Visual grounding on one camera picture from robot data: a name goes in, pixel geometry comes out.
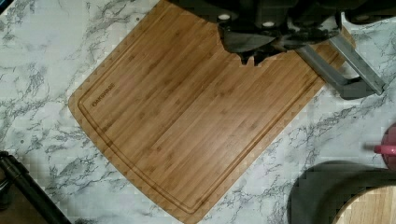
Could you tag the dark grey round pan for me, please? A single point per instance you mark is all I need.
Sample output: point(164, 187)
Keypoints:
point(321, 191)

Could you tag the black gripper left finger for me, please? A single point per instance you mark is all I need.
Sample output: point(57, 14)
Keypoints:
point(247, 46)

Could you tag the round wooden board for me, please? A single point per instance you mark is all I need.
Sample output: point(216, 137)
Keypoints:
point(375, 206)

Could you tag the bamboo cutting board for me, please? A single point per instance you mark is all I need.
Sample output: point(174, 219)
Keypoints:
point(179, 116)

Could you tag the stainless steel toaster oven door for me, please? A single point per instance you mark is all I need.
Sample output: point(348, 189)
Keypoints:
point(356, 80)

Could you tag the black rod object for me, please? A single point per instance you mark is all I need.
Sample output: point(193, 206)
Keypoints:
point(17, 174)

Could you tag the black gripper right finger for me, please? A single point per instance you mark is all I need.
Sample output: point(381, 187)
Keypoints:
point(297, 37)

